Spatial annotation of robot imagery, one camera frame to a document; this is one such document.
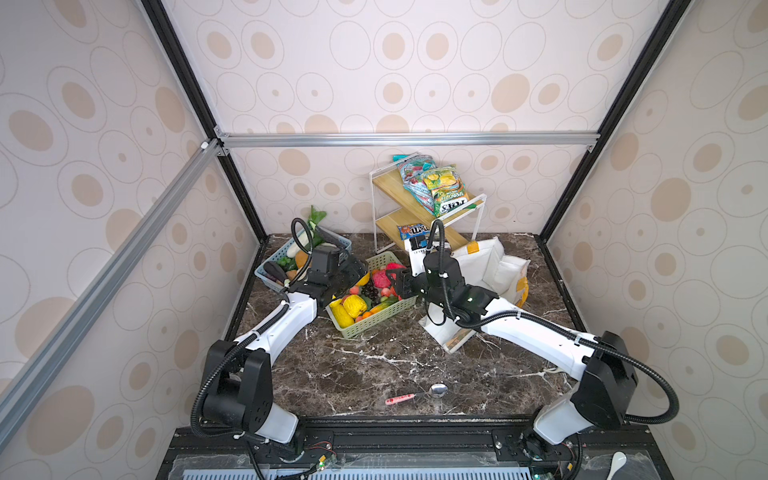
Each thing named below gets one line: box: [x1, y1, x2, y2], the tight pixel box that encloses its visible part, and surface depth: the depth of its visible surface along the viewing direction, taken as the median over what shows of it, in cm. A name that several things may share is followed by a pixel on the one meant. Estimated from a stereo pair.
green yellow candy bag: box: [423, 164, 470, 217], surface depth 80 cm
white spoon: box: [607, 451, 627, 480], surface depth 73 cm
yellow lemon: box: [343, 294, 367, 318], surface depth 94 cm
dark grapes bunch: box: [360, 281, 380, 306], surface depth 102 cm
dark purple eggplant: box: [263, 260, 287, 286], surface depth 100 cm
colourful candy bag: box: [392, 153, 437, 211], surface depth 83 cm
